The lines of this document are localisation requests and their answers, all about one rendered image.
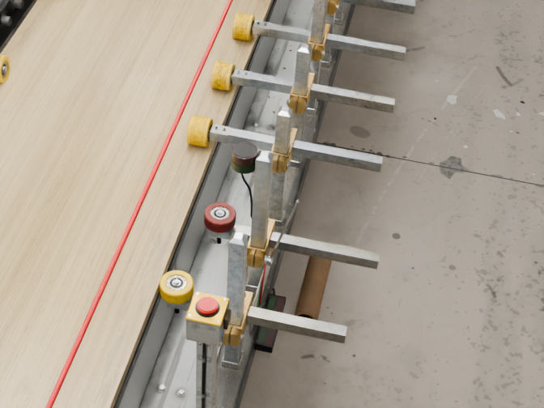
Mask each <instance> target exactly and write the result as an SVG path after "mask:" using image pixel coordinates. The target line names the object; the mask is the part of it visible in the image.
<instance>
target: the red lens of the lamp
mask: <svg viewBox="0 0 544 408"><path fill-rule="evenodd" d="M238 143H239V142H238ZM236 144H237V143H236ZM236 144H235V145H236ZM251 144H252V143H251ZM235 145H234V146H235ZM253 145H254V144H253ZM234 146H233V147H232V149H233V148H234ZM254 146H255V145H254ZM255 147H256V146H255ZM256 149H257V147H256ZM256 158H257V152H256V154H255V155H254V156H252V157H250V158H240V157H238V156H236V155H234V152H233V150H232V161H233V162H234V163H235V164H238V165H240V166H249V165H252V164H254V163H255V162H256Z"/></svg>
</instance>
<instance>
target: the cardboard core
mask: <svg viewBox="0 0 544 408"><path fill-rule="evenodd" d="M331 261H332V260H328V259H324V258H319V257H312V256H310V257H309V260H308V266H307V269H306V272H305V276H304V281H303V284H302V287H301V291H300V297H299V299H298V303H297V306H296V310H295V315H294V316H298V317H306V318H309V319H313V320H317V318H318V315H319V312H320V308H321V301H322V298H323V295H324V291H325V285H326V282H327V278H328V274H329V268H330V265H331Z"/></svg>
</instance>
